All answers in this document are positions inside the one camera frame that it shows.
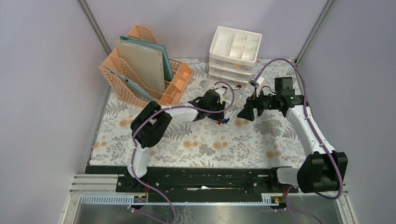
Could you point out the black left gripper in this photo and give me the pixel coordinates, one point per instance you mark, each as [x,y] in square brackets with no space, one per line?
[218,116]

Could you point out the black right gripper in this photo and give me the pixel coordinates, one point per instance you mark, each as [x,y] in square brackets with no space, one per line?
[247,113]

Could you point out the blue cap whiteboard marker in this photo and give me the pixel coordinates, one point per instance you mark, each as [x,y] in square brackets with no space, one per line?
[229,114]

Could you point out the teal file folder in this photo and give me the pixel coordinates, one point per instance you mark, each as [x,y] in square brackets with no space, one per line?
[168,74]

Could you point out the white plastic drawer unit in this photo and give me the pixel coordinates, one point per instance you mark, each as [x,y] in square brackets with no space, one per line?
[232,56]

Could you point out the beige file folder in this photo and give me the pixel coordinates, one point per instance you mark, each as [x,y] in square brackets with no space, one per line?
[146,63]

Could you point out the light blue clipboard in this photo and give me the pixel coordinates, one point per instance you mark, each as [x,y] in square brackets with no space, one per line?
[127,90]

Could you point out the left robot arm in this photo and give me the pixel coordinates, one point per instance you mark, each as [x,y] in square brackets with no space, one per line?
[150,125]

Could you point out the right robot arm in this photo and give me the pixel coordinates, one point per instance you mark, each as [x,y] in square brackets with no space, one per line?
[324,168]

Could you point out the floral patterned table mat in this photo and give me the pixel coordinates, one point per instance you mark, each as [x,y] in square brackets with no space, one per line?
[268,141]

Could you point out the orange plastic file organizer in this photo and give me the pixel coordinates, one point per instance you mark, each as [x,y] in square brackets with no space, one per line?
[182,73]

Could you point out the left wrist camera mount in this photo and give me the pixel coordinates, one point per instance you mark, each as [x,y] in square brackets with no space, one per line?
[221,92]

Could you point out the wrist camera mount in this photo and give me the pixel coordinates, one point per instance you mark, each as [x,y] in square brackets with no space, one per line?
[257,84]
[221,92]

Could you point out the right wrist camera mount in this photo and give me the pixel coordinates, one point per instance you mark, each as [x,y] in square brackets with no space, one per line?
[257,84]

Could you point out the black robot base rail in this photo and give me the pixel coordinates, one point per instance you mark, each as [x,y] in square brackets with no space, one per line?
[197,185]

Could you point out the right aluminium frame post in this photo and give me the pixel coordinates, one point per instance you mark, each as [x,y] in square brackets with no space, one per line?
[325,10]

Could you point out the aluminium frame post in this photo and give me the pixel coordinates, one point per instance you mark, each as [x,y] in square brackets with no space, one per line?
[325,10]
[94,25]

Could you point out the left aluminium frame post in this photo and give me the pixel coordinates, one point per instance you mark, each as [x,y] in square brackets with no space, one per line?
[94,25]

